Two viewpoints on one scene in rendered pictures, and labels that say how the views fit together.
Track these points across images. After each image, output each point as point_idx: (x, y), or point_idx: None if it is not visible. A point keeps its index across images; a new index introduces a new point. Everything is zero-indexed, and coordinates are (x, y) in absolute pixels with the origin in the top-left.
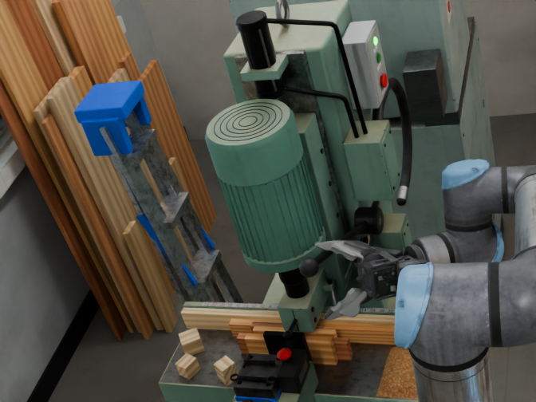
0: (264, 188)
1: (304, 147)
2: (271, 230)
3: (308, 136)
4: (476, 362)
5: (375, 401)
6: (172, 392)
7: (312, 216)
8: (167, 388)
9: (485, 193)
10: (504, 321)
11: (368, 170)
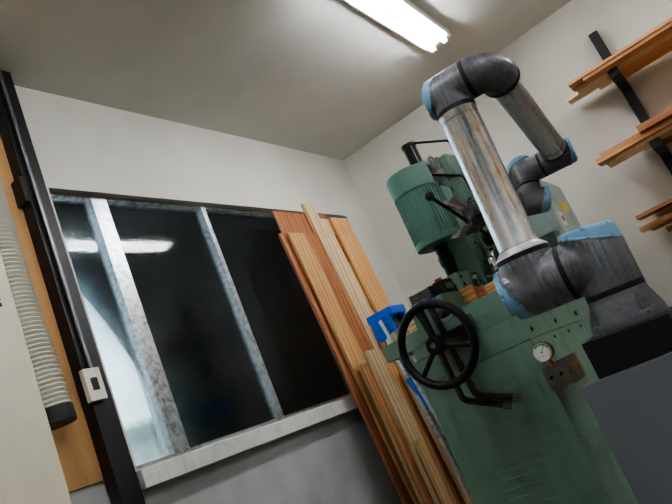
0: (413, 192)
1: (441, 193)
2: (421, 216)
3: (443, 189)
4: (464, 102)
5: (495, 292)
6: (389, 351)
7: (445, 212)
8: (386, 349)
9: (527, 162)
10: (463, 64)
11: None
